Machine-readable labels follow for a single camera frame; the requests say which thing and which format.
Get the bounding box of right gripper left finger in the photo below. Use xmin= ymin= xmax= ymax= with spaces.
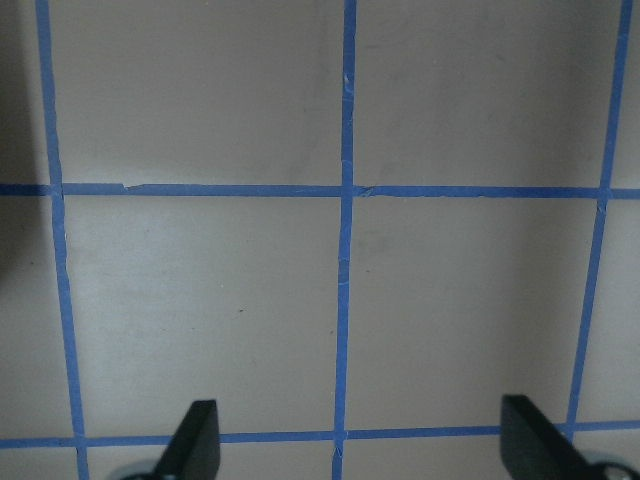
xmin=119 ymin=399 xmax=221 ymax=480

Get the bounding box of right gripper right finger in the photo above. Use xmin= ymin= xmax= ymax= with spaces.
xmin=500 ymin=394 xmax=640 ymax=480

